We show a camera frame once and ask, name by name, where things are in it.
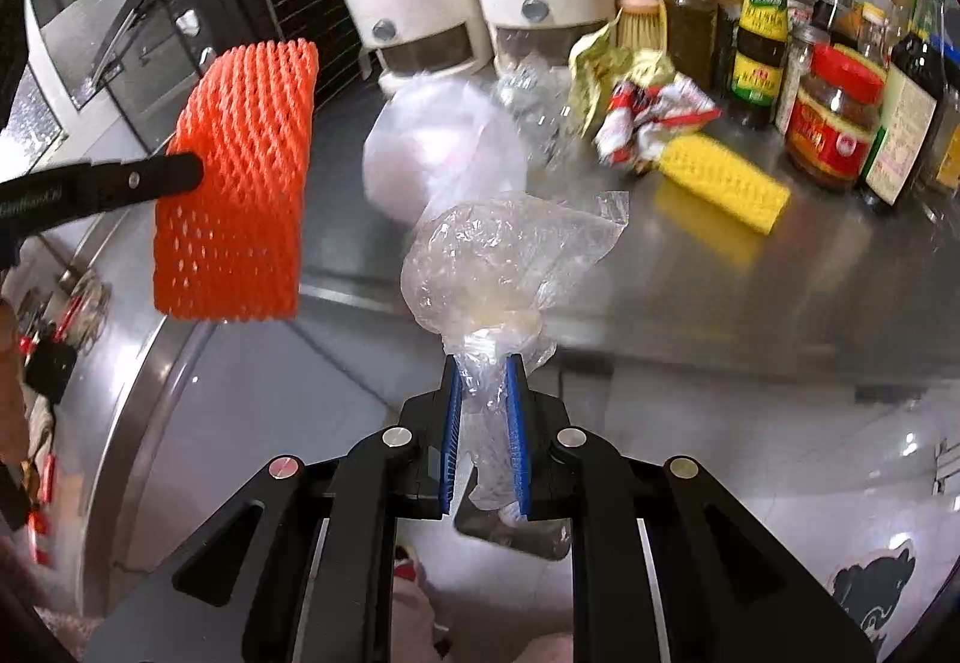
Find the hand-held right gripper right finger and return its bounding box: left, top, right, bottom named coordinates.
left=506, top=354, right=878, bottom=663

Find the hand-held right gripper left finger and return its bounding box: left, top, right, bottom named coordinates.
left=84, top=355, right=464, bottom=663

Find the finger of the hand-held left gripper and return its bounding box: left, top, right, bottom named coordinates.
left=0, top=153, right=205, bottom=236

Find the orange foam fruit net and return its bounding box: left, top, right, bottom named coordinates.
left=152, top=38, right=320, bottom=323

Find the clear plastic bag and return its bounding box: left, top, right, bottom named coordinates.
left=401, top=190, right=631, bottom=529

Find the gold foil wrapper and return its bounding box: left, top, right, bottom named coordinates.
left=566, top=29, right=676, bottom=139

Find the black toaster oven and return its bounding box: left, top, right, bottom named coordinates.
left=22, top=0, right=248, bottom=154

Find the white plastic bag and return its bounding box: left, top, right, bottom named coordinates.
left=362, top=74, right=530, bottom=221

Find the yellow foam fruit net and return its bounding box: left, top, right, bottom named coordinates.
left=656, top=134, right=792, bottom=235

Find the crumpled clear plastic wrap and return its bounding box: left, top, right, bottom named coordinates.
left=491, top=52, right=578, bottom=169

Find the red white snack wrapper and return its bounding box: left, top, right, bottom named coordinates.
left=592, top=74, right=725, bottom=173

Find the black cartoon sticker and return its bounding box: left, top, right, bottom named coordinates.
left=829, top=539, right=920, bottom=641

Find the glass jar yellow lid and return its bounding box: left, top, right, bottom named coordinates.
left=660, top=0, right=725, bottom=90

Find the red lid sauce jar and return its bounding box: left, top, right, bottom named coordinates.
left=784, top=44, right=887, bottom=191

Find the dark sauce bottle green label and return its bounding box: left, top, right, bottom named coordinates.
left=731, top=0, right=790, bottom=128

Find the small jar metal lid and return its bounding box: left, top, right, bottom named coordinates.
left=772, top=22, right=822, bottom=135

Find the dark soy bottle green cap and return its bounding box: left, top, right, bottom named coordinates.
left=859, top=0, right=953, bottom=210

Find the clear bottle orange cap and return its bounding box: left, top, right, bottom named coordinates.
left=855, top=3, right=895, bottom=65

